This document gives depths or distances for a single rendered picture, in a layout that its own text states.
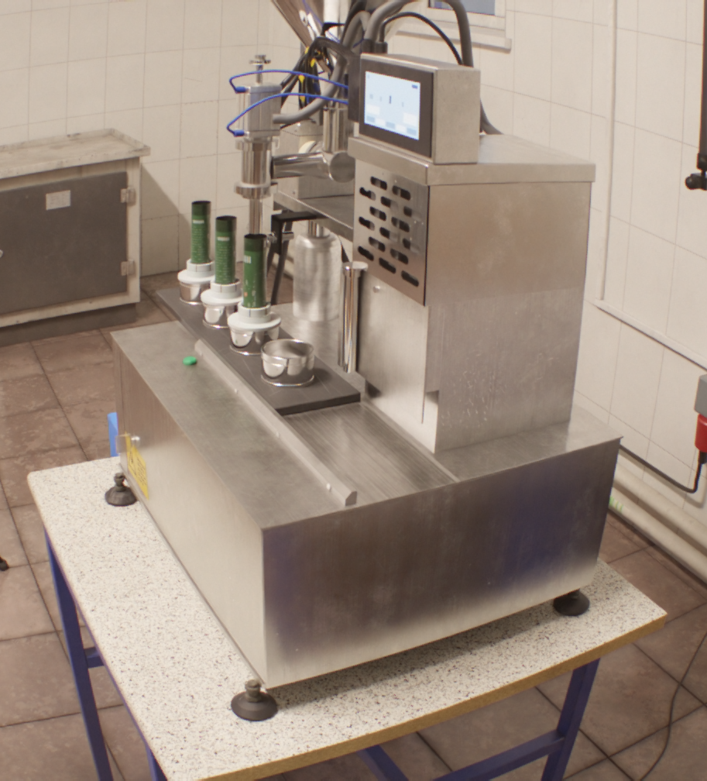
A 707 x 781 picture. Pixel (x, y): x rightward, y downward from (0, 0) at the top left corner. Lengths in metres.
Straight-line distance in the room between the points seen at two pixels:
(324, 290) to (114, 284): 2.88
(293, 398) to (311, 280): 0.30
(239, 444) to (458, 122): 0.45
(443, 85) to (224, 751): 0.76
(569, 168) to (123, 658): 0.81
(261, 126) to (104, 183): 2.95
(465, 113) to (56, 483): 0.96
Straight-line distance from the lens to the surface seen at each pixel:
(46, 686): 2.38
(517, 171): 1.09
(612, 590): 1.44
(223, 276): 1.45
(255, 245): 1.33
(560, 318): 1.19
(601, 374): 3.07
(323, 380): 1.30
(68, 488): 1.64
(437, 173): 1.03
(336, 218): 1.33
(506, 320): 1.14
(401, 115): 1.07
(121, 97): 4.87
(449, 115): 1.03
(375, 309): 1.18
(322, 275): 1.50
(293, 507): 1.04
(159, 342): 1.45
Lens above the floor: 1.56
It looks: 25 degrees down
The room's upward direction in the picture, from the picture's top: 2 degrees clockwise
